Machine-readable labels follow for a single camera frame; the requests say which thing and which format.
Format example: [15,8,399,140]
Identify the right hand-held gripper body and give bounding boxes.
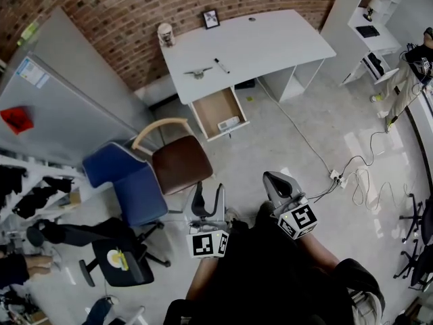
[270,194,318,240]

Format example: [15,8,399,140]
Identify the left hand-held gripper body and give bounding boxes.
[186,220,230,259]

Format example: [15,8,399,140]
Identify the wooden drawer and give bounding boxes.
[190,85,250,142]

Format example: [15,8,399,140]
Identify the metal clip tool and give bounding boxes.
[183,66,214,80]

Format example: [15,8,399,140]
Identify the white marker pen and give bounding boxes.
[213,58,231,74]

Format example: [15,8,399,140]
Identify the person's right forearm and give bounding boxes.
[296,232,341,278]

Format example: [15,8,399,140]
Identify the person's left forearm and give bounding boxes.
[185,256,221,301]

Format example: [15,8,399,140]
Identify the black office chair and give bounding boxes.
[26,217,156,288]

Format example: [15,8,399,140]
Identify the white desk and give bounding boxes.
[159,9,338,106]

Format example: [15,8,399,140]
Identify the wooden chair brown seat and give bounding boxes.
[131,117,216,196]

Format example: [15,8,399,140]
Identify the white power strip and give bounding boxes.
[329,169,348,186]

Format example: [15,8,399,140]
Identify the blue upholstered chair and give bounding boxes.
[82,142,172,267]

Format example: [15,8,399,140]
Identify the person's black clothing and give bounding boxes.
[164,201,386,325]

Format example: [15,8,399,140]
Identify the white calculator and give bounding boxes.
[217,116,242,131]

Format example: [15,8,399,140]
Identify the yellow and white object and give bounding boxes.
[106,247,130,271]

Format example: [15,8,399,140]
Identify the black swivel chairs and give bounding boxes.
[394,193,433,290]

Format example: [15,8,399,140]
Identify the grey refrigerator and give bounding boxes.
[0,7,160,169]

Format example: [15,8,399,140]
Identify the white storage rack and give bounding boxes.
[0,154,85,226]

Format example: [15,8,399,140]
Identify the white shelf unit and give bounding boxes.
[340,0,412,86]

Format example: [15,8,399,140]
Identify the white lidded cup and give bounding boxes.
[157,22,176,48]

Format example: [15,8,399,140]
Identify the black keyboard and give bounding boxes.
[356,25,380,39]

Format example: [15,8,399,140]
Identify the red paper sign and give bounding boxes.
[0,106,35,135]

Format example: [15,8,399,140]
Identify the coiled white cable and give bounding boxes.
[351,167,417,213]

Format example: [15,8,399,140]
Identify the white power cable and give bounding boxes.
[256,77,334,175]

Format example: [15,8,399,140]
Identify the thin black cable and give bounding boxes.
[304,130,395,204]

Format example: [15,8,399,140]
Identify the beige shoulder strap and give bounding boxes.
[351,289,383,325]

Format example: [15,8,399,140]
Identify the black picture frame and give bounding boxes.
[202,9,221,30]

